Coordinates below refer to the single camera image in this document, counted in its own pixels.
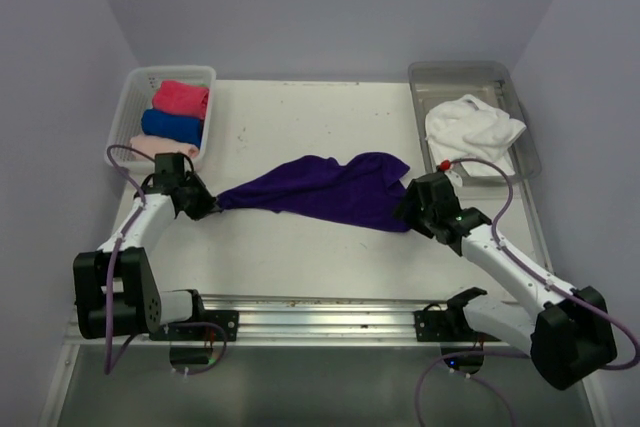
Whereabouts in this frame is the purple towel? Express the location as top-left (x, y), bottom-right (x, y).
top-left (217, 152), bottom-right (410, 233)

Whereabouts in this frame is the pink red towel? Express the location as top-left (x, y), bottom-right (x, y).
top-left (151, 80), bottom-right (209, 120)

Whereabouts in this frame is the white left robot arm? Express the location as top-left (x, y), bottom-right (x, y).
top-left (73, 153), bottom-right (218, 340)

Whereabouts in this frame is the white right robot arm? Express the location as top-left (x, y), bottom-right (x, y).
top-left (395, 172), bottom-right (617, 390)

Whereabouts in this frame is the light pink rolled towel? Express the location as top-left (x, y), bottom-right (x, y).
top-left (129, 134), bottom-right (200, 160)

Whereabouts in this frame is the white towel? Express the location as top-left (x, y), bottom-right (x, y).
top-left (424, 94), bottom-right (526, 178)

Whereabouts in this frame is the blue rolled towel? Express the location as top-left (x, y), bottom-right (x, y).
top-left (141, 109), bottom-right (204, 148)

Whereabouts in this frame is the white plastic basket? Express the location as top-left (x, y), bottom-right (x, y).
top-left (105, 65), bottom-right (217, 174)

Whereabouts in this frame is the clear plastic bin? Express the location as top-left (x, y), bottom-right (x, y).
top-left (408, 61), bottom-right (541, 186)

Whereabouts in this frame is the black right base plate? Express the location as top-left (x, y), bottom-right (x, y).
top-left (413, 303), bottom-right (480, 343)

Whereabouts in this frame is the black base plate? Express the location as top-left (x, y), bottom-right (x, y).
top-left (413, 303), bottom-right (480, 343)
top-left (149, 310), bottom-right (240, 342)

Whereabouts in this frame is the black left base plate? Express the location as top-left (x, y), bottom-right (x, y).
top-left (149, 310), bottom-right (240, 342)

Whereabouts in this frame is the aluminium mounting rail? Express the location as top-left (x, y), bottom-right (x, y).
top-left (63, 296), bottom-right (556, 346)

